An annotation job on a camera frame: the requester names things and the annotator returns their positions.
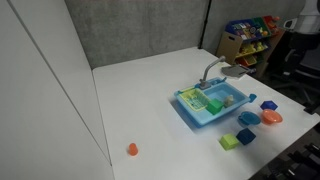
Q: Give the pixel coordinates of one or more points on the small blue cup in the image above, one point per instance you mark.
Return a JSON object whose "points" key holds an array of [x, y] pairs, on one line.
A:
{"points": [[252, 97]]}

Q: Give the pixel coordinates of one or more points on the small orange cup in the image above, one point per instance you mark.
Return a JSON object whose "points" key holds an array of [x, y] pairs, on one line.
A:
{"points": [[133, 149]]}

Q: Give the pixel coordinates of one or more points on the light blue toy sink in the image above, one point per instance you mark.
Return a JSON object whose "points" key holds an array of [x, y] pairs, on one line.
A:
{"points": [[230, 91]]}

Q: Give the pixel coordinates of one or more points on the yellow dish rack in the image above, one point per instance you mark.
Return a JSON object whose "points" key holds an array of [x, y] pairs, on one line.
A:
{"points": [[194, 99]]}

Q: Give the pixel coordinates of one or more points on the gray toy faucet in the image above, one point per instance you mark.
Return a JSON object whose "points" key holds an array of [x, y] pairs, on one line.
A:
{"points": [[209, 69]]}

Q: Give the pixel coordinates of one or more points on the green cube with flat faces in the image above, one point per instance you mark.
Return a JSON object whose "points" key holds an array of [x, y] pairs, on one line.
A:
{"points": [[214, 106]]}

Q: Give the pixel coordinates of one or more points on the small beige plastic toy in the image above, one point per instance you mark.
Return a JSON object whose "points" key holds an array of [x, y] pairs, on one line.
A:
{"points": [[229, 100]]}

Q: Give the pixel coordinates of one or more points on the gray flat plate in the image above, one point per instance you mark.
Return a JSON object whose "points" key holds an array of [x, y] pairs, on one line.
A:
{"points": [[235, 70]]}

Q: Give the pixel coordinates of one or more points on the wooden toy shelf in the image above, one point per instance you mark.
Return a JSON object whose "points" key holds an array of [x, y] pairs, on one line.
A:
{"points": [[229, 43]]}

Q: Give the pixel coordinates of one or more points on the lime green hollow cube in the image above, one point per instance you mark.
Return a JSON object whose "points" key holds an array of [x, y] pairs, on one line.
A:
{"points": [[229, 141]]}

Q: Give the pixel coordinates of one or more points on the blue bowl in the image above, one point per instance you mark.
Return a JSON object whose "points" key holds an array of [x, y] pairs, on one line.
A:
{"points": [[249, 118]]}

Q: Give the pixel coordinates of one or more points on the yellow toy bin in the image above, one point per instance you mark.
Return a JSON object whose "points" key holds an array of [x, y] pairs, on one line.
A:
{"points": [[248, 50]]}

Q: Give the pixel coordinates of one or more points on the dark blue cube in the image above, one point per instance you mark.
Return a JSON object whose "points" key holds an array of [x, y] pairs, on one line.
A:
{"points": [[246, 136]]}

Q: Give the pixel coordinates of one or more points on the blue toy bin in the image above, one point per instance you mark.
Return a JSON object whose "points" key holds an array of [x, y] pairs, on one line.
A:
{"points": [[240, 29]]}

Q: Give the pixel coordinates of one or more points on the dark blue block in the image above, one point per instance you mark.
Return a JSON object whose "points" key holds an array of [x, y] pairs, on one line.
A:
{"points": [[268, 105]]}

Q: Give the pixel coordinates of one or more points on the orange bowl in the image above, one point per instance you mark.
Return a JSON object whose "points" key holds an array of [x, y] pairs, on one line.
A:
{"points": [[271, 116]]}

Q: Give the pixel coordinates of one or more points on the green toy bin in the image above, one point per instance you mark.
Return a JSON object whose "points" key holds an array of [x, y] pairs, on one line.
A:
{"points": [[259, 23]]}

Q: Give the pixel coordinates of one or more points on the red toy bin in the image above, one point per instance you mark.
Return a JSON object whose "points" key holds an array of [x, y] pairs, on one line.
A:
{"points": [[269, 20]]}

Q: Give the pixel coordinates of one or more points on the black office chair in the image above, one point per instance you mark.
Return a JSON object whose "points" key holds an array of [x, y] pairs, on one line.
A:
{"points": [[301, 63]]}

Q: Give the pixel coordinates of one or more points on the black floor equipment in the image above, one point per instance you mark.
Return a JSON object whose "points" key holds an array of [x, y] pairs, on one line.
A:
{"points": [[305, 161]]}

